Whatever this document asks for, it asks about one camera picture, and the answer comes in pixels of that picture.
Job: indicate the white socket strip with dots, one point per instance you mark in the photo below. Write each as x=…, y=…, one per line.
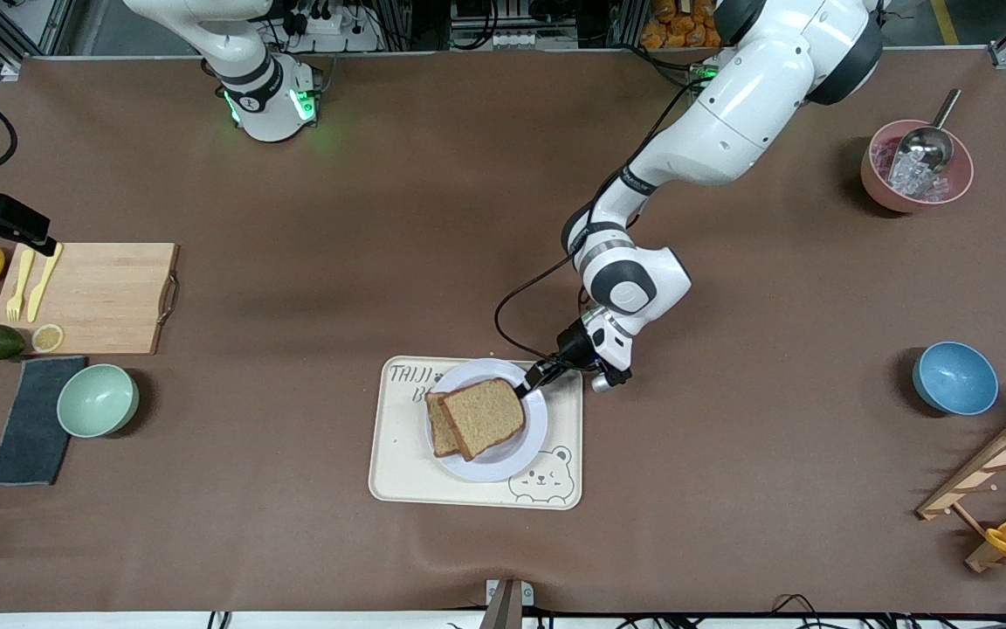
x=529, y=39

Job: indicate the orange snack bag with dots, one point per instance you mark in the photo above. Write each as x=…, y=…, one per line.
x=686, y=31

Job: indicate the dark grey cloth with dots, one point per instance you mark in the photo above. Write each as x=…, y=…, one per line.
x=27, y=437

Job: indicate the blue bowl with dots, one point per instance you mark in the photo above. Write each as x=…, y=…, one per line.
x=955, y=380

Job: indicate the yellow plastic fork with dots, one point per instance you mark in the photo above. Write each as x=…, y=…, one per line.
x=24, y=275

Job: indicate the clear ice cubes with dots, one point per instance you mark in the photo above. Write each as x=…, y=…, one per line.
x=909, y=179

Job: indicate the white power strip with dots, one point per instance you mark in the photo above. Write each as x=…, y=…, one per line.
x=328, y=26

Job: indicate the cream bear print tray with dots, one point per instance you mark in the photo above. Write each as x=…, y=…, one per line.
x=398, y=472

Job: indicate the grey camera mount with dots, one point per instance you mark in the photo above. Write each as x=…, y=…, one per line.
x=503, y=607

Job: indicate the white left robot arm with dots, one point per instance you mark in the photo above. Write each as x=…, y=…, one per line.
x=730, y=114

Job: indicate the pink bowl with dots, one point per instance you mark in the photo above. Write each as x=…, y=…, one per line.
x=883, y=188

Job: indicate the metal scoop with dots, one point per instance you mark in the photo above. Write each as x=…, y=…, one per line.
x=926, y=148

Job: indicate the white round plate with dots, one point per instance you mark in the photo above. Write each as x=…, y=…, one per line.
x=503, y=463

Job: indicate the brown bread slice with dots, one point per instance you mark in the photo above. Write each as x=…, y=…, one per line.
x=481, y=419
x=437, y=432

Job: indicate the wooden rack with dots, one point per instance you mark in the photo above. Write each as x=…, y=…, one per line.
x=983, y=463

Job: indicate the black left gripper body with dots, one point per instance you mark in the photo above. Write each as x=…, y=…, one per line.
x=571, y=347

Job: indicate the wooden cutting board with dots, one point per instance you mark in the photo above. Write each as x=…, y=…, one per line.
x=101, y=297

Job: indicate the mint green bowl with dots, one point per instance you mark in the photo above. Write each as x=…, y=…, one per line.
x=97, y=402

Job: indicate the yellow plastic knife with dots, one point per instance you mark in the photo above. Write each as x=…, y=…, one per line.
x=42, y=284

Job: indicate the lemon slice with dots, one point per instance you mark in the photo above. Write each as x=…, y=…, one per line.
x=47, y=338

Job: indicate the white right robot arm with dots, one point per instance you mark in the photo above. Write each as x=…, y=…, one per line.
x=263, y=105

